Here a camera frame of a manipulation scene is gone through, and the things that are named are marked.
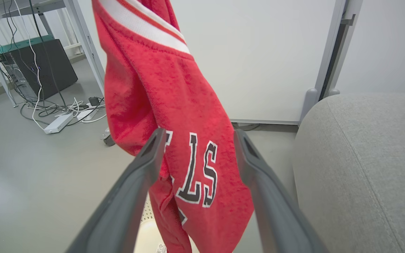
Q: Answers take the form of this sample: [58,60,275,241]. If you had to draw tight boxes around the teal shelf board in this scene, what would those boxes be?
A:
[0,34,54,57]

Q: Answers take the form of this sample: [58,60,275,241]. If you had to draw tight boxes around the black computer tower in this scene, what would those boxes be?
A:
[0,39,79,100]

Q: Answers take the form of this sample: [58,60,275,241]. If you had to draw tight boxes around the long white power strip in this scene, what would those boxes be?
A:
[44,113,73,134]

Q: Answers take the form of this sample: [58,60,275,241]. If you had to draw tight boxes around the red basketball jersey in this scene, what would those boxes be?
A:
[92,0,255,253]

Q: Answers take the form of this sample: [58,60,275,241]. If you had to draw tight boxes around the white perforated laundry basket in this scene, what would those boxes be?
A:
[134,193,203,253]

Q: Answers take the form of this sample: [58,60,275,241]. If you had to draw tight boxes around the narrow white partition panel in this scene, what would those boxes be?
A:
[324,0,405,97]

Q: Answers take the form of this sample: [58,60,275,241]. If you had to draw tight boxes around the grey fabric sofa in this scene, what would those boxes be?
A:
[292,93,405,253]

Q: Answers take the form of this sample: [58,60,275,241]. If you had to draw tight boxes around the black caster wheel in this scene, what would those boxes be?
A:
[102,132,116,147]

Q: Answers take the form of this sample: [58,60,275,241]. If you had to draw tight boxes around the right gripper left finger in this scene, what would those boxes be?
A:
[65,127,168,253]

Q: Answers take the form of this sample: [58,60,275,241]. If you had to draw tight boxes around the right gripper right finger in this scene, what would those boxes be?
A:
[233,129,329,253]

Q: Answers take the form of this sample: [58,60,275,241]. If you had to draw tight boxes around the wide white partition panel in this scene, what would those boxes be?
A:
[64,0,347,141]

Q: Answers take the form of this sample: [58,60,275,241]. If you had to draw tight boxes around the short white power strip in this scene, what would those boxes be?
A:
[76,107,99,122]

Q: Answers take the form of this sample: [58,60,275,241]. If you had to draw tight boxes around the long white cable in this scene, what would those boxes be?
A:
[13,0,106,131]

